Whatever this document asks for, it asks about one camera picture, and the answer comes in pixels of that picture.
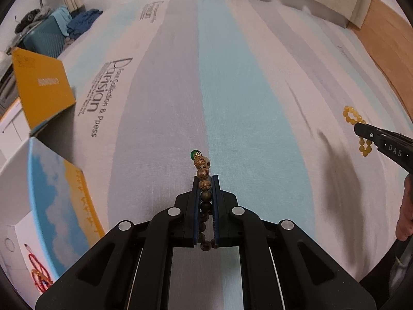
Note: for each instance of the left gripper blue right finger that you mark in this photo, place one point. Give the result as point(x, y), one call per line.
point(215, 191)

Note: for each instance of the dark blue cloth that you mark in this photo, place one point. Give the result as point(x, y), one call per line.
point(82, 23)

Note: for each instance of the striped bed sheet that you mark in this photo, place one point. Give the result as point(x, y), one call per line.
point(259, 88)

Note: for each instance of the person's right hand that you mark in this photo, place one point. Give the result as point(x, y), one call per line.
point(404, 227)

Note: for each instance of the red cord bracelet gold plate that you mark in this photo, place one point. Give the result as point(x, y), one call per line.
point(39, 274)

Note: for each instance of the white open box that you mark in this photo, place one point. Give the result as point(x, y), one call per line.
point(18, 233)

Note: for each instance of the teal suitcase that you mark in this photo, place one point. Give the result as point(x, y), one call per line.
point(45, 38)

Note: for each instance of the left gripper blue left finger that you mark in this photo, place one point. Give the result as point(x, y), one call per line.
point(196, 201)

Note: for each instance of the yellow box lid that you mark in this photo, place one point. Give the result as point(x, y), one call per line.
point(43, 87)

